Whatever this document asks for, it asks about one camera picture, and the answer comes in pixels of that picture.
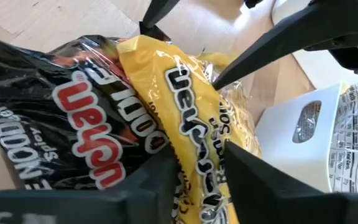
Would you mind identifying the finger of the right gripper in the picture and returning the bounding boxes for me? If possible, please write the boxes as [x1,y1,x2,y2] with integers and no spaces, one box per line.
[141,0,180,29]
[212,0,358,91]

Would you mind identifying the black Maruchan Fire pack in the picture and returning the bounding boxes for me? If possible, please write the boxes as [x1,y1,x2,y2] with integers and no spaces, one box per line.
[0,34,172,191]

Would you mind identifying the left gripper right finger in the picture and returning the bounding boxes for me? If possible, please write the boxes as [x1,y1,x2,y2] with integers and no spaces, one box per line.
[224,141,358,224]

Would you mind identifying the white plastic bin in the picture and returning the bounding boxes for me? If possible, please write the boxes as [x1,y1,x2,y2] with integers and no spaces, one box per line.
[270,0,358,90]
[255,81,358,194]

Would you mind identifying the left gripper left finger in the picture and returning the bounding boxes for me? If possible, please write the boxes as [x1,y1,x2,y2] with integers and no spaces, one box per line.
[0,146,180,224]

